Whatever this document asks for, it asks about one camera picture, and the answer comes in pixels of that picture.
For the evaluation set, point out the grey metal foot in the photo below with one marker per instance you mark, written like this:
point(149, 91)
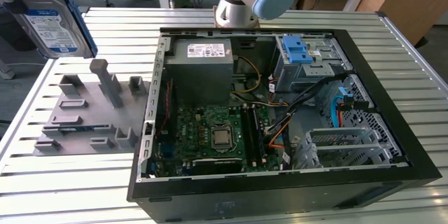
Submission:
point(7, 73)

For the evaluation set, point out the black open PC case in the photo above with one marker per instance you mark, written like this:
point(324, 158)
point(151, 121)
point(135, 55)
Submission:
point(244, 203)

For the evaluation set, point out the RAM stick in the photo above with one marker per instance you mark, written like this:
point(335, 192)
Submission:
point(259, 137)
point(75, 129)

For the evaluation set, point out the black RAM slot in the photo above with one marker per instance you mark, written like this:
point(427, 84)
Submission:
point(247, 134)

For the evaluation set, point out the grey power supply unit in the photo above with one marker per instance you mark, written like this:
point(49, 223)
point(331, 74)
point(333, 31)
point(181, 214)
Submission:
point(199, 77)

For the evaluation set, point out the green motherboard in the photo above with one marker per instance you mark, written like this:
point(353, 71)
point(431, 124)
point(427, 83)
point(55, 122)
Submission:
point(196, 119)

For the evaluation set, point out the blue drive cage latch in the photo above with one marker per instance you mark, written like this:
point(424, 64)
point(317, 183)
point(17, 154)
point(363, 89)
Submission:
point(295, 51)

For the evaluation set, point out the grey parts rack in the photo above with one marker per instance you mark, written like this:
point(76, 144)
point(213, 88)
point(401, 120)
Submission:
point(97, 113)

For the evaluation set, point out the wooden cabinet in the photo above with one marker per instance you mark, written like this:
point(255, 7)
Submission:
point(412, 3)

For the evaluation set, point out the white board connector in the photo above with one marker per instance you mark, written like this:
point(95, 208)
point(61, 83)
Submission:
point(268, 130)

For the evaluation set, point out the CPU socket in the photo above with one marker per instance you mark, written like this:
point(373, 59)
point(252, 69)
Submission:
point(224, 151)

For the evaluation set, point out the hard disk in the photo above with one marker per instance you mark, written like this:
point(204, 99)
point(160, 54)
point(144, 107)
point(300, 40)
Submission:
point(52, 30)

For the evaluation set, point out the silver CPU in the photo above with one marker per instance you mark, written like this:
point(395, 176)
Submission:
point(221, 137)

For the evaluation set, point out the black graphics card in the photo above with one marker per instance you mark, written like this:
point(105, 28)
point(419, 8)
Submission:
point(216, 165)

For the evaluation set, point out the metal optical drive cage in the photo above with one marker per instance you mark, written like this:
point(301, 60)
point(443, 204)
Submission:
point(291, 77)

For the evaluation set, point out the metal disk bay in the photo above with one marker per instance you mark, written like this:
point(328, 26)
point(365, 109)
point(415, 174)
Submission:
point(349, 148)

